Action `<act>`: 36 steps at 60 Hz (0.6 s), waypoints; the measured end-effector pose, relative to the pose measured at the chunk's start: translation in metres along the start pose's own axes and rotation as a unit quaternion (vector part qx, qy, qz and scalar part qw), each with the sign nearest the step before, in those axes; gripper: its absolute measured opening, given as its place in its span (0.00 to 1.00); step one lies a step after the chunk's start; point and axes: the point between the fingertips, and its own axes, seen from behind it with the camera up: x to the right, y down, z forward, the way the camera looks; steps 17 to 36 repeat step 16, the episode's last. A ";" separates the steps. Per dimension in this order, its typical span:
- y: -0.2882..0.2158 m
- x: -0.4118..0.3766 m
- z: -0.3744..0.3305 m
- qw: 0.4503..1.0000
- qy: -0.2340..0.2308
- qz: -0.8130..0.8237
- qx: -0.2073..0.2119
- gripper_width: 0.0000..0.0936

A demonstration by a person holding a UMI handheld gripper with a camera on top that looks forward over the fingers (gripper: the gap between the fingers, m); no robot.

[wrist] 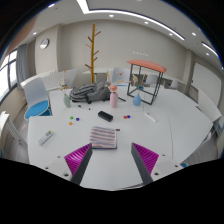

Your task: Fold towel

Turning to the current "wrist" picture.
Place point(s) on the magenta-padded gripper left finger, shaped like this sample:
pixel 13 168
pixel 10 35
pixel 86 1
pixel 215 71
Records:
pixel 77 159

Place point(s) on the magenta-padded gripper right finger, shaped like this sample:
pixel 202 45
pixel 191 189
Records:
pixel 146 159

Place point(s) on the pink grey striped towel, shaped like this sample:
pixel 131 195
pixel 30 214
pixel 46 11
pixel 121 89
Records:
pixel 103 136

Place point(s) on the white printed remote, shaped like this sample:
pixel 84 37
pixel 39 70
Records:
pixel 45 137

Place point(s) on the small red pen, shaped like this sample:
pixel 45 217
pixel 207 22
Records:
pixel 117 129

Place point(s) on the white bar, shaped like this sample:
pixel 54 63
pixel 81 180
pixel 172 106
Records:
pixel 150 117

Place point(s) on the small red round magnet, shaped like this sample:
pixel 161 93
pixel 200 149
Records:
pixel 124 117

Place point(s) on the black rectangular box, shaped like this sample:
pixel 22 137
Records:
pixel 105 116

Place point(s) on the black and white marker pen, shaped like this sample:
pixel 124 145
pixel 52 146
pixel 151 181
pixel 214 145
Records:
pixel 84 107

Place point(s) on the green vase with dried stems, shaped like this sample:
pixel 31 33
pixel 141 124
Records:
pixel 67 101

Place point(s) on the blue vase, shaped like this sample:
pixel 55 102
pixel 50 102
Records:
pixel 137 100

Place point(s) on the grey backpack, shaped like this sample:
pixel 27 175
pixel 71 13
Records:
pixel 88 93

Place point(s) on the pink vase with flowers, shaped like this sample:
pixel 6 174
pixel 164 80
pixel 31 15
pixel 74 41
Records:
pixel 113 100

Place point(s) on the white chair with blue seat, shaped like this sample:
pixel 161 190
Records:
pixel 35 93

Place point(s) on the yellow wooden coat rack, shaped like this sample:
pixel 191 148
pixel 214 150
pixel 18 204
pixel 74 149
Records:
pixel 92 53

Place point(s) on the window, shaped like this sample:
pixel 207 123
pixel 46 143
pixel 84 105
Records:
pixel 5 78

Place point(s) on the grey curtain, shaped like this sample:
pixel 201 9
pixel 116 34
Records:
pixel 22 63

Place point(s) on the long ceiling light strip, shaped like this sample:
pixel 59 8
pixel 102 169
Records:
pixel 133 14

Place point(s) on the recessed ceiling spotlights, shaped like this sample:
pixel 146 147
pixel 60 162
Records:
pixel 111 15

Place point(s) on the white chair frame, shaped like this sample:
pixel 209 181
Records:
pixel 8 128

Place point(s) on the black frame stand orange top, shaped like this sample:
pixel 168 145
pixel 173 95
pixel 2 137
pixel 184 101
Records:
pixel 146 65

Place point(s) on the round wall clock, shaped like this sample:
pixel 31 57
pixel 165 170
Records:
pixel 44 43

